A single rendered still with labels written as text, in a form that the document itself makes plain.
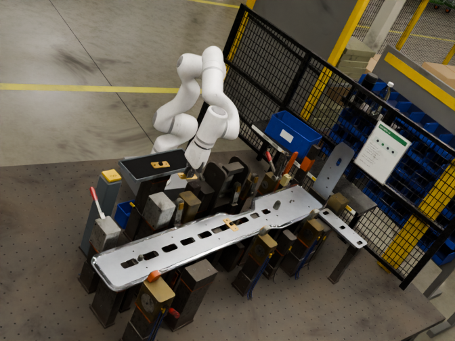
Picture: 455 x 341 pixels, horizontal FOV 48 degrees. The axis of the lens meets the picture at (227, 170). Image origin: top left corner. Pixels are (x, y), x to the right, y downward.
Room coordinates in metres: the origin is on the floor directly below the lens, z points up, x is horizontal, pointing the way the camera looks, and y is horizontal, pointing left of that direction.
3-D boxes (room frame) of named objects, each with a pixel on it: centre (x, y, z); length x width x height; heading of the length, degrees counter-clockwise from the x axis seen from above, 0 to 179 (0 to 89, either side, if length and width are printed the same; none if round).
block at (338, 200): (2.45, -0.63, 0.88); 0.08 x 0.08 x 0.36; 57
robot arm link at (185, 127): (2.29, 0.32, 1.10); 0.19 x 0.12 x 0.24; 113
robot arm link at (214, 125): (1.78, 0.13, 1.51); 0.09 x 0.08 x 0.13; 114
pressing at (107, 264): (1.88, -0.11, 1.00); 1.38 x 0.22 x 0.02; 147
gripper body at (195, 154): (1.78, 0.14, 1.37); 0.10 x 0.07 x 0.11; 46
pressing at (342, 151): (2.50, -0.53, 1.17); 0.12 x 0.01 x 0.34; 57
